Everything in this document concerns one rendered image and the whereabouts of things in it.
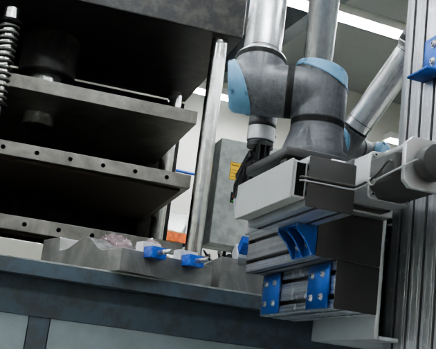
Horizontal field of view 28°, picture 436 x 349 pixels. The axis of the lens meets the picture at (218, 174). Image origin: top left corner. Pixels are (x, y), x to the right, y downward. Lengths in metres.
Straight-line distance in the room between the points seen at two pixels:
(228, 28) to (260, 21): 1.24
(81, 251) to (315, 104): 0.78
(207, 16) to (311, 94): 1.40
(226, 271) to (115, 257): 0.32
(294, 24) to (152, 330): 6.39
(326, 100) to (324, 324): 0.47
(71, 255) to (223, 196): 1.00
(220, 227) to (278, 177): 1.67
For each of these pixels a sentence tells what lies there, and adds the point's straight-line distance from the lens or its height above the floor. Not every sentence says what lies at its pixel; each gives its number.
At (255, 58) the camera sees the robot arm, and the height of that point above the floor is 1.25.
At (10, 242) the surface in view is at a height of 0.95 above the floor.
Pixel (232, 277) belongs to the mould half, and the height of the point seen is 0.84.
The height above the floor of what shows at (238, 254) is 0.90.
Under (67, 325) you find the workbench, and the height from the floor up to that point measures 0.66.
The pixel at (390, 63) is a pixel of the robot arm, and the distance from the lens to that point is 2.36.
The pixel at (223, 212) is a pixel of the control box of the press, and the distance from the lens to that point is 3.19.
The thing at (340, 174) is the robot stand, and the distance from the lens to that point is 1.51.
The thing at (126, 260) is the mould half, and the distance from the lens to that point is 2.08.
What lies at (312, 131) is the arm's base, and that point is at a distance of 1.82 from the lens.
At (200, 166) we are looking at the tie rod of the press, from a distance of 3.07.
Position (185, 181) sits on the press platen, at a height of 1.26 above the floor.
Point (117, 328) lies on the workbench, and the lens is 2.16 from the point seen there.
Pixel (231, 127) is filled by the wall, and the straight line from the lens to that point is 9.92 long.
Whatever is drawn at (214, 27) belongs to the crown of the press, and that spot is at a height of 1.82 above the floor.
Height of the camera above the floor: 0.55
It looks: 14 degrees up
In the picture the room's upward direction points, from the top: 7 degrees clockwise
